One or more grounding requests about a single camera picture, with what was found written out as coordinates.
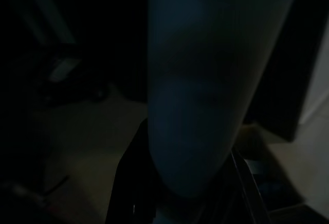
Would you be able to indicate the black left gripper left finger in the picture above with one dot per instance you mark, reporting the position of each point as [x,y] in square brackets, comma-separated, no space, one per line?
[128,177]

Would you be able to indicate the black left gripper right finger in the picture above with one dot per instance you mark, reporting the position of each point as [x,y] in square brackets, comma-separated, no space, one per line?
[240,188]

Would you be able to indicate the large black cabinet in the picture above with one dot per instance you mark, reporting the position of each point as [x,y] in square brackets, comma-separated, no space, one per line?
[282,54]

